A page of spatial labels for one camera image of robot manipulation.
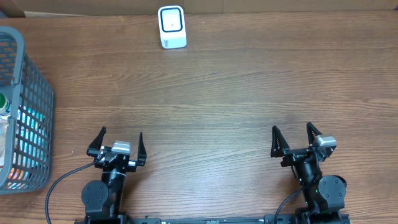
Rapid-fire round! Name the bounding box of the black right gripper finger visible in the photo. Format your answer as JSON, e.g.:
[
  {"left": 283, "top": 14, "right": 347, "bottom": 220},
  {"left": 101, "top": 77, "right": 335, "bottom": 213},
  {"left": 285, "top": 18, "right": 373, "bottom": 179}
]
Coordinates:
[
  {"left": 307, "top": 122, "right": 322, "bottom": 145},
  {"left": 271, "top": 126, "right": 290, "bottom": 157}
]

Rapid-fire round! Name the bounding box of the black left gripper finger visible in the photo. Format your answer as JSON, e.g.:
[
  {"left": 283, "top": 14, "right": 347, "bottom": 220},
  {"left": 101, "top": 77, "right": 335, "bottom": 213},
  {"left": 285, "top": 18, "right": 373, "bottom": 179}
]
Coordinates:
[
  {"left": 86, "top": 126, "right": 106, "bottom": 157},
  {"left": 137, "top": 132, "right": 147, "bottom": 166}
]

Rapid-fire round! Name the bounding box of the green lid white jar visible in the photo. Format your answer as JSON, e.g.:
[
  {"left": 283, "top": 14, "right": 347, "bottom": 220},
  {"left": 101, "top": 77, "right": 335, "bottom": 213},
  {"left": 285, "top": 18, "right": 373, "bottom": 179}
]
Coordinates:
[{"left": 0, "top": 93, "right": 12, "bottom": 116}]

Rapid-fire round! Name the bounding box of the teal wet wipes pack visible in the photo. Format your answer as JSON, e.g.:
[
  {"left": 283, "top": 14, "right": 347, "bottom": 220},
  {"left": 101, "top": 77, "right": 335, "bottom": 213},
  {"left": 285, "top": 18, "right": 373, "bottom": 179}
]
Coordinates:
[{"left": 16, "top": 106, "right": 49, "bottom": 162}]

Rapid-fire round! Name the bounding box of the orange tissue pack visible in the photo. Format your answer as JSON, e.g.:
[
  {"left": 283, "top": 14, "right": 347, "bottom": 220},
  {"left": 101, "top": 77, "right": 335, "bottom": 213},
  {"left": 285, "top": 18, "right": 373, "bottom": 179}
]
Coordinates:
[{"left": 6, "top": 168, "right": 29, "bottom": 189}]

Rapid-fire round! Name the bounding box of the clear beige snack bag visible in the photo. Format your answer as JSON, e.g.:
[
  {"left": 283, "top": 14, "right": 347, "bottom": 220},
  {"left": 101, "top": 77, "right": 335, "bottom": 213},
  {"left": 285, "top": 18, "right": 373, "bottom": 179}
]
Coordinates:
[{"left": 0, "top": 115, "right": 10, "bottom": 170}]

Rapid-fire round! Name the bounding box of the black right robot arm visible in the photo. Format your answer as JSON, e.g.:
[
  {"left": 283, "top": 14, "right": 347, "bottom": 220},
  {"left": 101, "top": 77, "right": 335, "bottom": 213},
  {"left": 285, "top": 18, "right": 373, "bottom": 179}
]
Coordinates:
[{"left": 266, "top": 122, "right": 350, "bottom": 224}]

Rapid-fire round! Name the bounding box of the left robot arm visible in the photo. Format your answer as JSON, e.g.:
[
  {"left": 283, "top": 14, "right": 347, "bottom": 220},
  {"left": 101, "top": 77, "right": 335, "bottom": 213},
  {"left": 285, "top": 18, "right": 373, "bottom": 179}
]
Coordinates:
[{"left": 81, "top": 127, "right": 147, "bottom": 223}]

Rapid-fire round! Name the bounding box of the grey plastic mesh basket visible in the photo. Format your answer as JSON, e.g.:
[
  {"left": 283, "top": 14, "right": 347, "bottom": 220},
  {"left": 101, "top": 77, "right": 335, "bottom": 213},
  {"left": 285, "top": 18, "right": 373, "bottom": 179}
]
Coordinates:
[{"left": 1, "top": 26, "right": 55, "bottom": 195}]

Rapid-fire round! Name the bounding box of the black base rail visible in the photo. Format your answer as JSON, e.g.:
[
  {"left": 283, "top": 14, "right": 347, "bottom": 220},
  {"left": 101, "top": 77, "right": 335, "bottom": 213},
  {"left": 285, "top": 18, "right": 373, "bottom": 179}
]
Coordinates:
[{"left": 74, "top": 213, "right": 352, "bottom": 224}]

